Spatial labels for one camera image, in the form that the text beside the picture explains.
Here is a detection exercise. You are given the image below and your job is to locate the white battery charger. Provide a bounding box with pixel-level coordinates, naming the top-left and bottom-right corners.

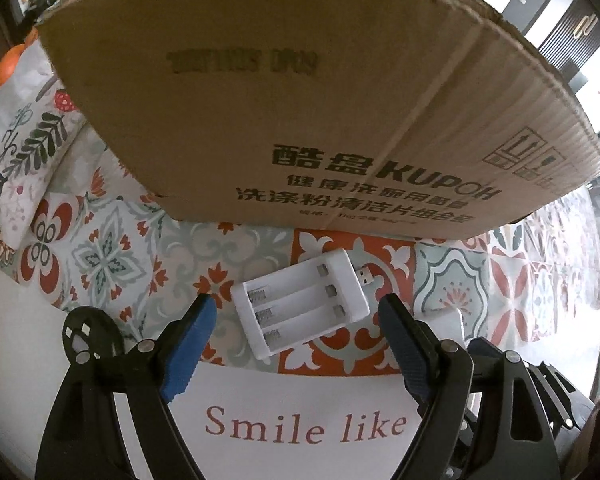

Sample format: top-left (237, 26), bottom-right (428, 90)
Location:
top-left (230, 247), bottom-right (376, 361)

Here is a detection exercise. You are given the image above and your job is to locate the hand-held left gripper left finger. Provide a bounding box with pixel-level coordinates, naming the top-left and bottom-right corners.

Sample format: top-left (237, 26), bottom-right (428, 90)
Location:
top-left (34, 292), bottom-right (217, 480)

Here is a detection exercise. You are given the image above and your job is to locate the brown cardboard box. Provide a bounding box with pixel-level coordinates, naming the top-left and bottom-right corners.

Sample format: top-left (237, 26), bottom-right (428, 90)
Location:
top-left (35, 0), bottom-right (600, 241)

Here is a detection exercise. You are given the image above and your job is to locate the small white box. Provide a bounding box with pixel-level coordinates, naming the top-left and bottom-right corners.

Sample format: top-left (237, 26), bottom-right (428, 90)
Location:
top-left (432, 307), bottom-right (467, 358)

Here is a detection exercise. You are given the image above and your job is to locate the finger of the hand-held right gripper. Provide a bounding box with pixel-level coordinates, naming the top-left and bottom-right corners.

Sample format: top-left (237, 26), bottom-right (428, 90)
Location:
top-left (527, 360), bottom-right (596, 441)

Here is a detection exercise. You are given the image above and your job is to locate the dark slatted wall panel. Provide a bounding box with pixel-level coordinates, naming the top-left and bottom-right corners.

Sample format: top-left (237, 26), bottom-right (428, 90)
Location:
top-left (535, 0), bottom-right (600, 68)

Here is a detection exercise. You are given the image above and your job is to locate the gold wall ornament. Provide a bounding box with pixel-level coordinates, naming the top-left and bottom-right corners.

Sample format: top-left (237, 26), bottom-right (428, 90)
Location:
top-left (570, 12), bottom-right (598, 38)

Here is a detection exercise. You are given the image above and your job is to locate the black round gadget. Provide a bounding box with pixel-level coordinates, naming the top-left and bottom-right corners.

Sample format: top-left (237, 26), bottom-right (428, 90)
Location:
top-left (61, 306), bottom-right (124, 367)

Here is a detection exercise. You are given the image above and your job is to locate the floral tissue pouch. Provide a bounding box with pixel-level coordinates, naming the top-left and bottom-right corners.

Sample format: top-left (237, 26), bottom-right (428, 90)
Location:
top-left (0, 42), bottom-right (88, 246)

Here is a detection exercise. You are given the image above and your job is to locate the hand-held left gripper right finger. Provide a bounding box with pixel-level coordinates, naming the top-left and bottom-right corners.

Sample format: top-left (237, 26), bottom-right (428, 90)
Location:
top-left (378, 293), bottom-right (563, 480)

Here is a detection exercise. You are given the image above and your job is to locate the white patterned tablecloth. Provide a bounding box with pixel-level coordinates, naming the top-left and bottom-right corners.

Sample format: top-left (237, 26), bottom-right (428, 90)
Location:
top-left (0, 90), bottom-right (600, 480)

